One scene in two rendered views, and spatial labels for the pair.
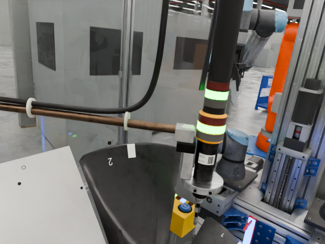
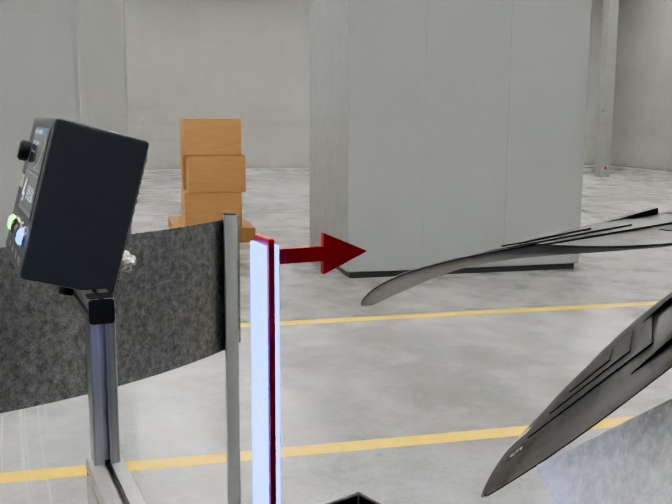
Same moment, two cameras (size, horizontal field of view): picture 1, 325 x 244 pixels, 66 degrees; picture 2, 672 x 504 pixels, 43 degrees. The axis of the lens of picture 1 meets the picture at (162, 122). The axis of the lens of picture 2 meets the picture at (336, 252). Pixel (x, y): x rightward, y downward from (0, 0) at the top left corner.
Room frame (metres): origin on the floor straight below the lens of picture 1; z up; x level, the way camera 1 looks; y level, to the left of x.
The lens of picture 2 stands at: (1.05, -0.06, 1.26)
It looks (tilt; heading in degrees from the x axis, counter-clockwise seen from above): 9 degrees down; 206
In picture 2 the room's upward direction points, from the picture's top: straight up
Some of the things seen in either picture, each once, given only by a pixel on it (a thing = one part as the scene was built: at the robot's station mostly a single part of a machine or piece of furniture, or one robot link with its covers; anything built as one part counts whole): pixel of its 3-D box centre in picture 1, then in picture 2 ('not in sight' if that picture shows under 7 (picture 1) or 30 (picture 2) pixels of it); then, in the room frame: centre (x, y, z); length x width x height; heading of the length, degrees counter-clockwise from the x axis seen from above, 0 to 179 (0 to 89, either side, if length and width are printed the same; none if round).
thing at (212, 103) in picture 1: (214, 101); not in sight; (0.38, -0.08, 1.59); 0.03 x 0.03 x 0.01
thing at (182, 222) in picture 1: (174, 213); not in sight; (0.84, -0.08, 1.02); 0.16 x 0.10 x 0.11; 50
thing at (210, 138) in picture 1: (209, 133); not in sight; (0.38, -0.08, 1.54); 0.04 x 0.04 x 0.01
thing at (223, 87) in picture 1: (217, 84); not in sight; (0.38, -0.08, 1.62); 0.03 x 0.03 x 0.01
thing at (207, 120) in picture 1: (212, 117); not in sight; (0.38, -0.08, 1.57); 0.04 x 0.04 x 0.01
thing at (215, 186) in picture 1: (199, 157); not in sight; (0.38, -0.07, 1.50); 0.09 x 0.07 x 0.10; 85
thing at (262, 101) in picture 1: (284, 94); not in sight; (7.10, -3.34, 0.49); 1.27 x 0.88 x 0.98; 130
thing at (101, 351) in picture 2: not in sight; (102, 378); (0.31, -0.71, 0.96); 0.03 x 0.03 x 0.20; 50
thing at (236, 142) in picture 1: (234, 143); not in sight; (1.20, -0.38, 1.20); 0.13 x 0.12 x 0.14; 85
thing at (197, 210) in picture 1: (196, 212); not in sight; (0.38, -0.08, 1.39); 0.01 x 0.01 x 0.05
